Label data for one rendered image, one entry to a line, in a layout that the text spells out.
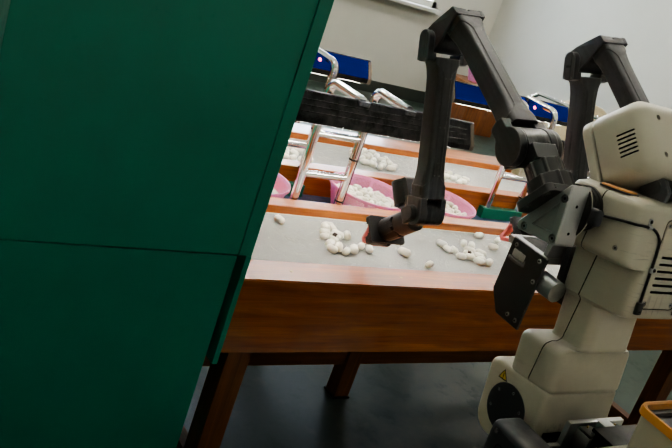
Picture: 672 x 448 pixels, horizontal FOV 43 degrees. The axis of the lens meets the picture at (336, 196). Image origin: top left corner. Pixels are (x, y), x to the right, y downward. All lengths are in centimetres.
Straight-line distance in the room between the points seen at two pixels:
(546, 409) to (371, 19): 667
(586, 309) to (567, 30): 670
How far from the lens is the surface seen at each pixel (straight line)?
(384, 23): 827
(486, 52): 178
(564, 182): 157
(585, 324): 173
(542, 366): 175
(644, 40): 775
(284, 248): 210
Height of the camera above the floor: 153
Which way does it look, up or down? 18 degrees down
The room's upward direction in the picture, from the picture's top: 19 degrees clockwise
